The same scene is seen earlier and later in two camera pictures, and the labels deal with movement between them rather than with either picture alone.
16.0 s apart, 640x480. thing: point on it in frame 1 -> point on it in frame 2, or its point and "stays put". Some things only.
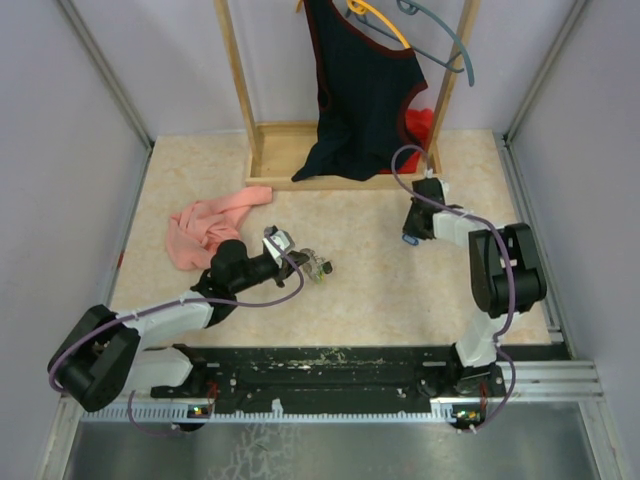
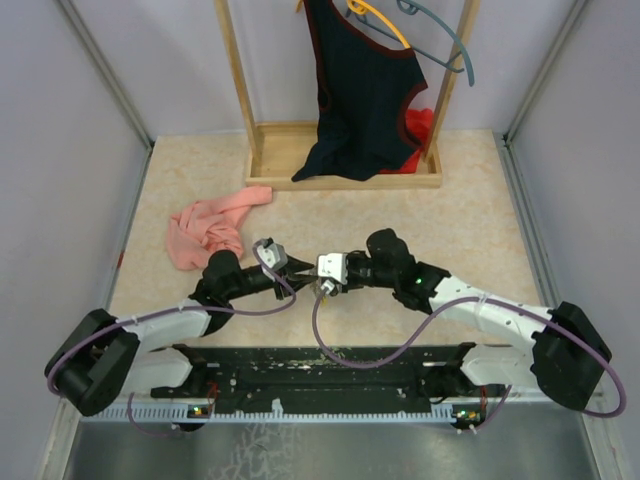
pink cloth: x=195 y=230 stays put
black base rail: x=334 y=377 stays put
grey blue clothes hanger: x=412 y=8 stays put
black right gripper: x=413 y=207 -> x=350 y=284
